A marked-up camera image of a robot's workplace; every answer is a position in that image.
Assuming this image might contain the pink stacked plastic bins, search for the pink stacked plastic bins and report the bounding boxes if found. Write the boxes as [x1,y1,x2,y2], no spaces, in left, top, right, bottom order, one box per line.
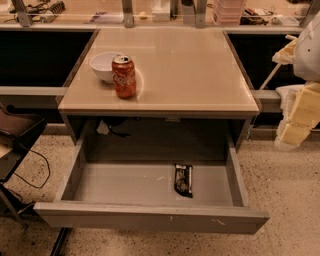
[212,0,246,25]

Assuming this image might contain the black rxbar chocolate wrapper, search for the black rxbar chocolate wrapper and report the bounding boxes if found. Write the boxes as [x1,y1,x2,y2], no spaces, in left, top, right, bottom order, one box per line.
[174,164,193,198]

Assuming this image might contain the grey counter cabinet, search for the grey counter cabinet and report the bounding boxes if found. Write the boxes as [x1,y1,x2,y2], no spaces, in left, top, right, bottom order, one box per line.
[57,27,263,154]

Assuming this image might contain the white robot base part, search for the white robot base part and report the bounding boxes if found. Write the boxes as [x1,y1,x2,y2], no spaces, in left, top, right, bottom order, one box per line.
[276,84,303,110]

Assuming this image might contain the dark chair at left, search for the dark chair at left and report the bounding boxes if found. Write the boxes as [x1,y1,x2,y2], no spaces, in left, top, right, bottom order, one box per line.
[0,105,47,229]

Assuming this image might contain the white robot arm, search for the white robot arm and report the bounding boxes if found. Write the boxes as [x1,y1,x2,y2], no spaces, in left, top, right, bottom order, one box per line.
[272,13,320,151]

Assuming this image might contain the red coca-cola can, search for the red coca-cola can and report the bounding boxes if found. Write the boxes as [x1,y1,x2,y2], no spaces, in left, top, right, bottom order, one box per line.
[112,54,136,99]

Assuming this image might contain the grey metal shelf post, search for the grey metal shelf post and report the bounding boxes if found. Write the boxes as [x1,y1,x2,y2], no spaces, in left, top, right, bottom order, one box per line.
[121,0,134,28]
[195,0,207,28]
[11,0,33,27]

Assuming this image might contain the black floor cable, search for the black floor cable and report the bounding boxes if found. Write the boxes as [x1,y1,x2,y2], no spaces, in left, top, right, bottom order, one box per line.
[13,143,52,190]

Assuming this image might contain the white box on shelf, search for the white box on shelf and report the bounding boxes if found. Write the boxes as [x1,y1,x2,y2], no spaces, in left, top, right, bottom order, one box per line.
[152,0,170,22]

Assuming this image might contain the black coiled cable tool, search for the black coiled cable tool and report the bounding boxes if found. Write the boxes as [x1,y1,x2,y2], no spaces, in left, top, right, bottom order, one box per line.
[27,0,65,23]

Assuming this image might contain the white ceramic bowl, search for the white ceramic bowl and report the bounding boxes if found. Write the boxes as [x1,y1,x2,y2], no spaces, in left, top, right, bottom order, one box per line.
[90,52,120,83]

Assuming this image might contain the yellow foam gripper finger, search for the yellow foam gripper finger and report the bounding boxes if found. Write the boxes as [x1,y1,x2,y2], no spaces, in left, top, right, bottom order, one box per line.
[274,82,320,151]
[272,39,297,65]

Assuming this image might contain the open grey top drawer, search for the open grey top drawer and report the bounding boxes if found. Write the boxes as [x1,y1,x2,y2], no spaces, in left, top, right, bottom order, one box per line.
[35,119,269,234]

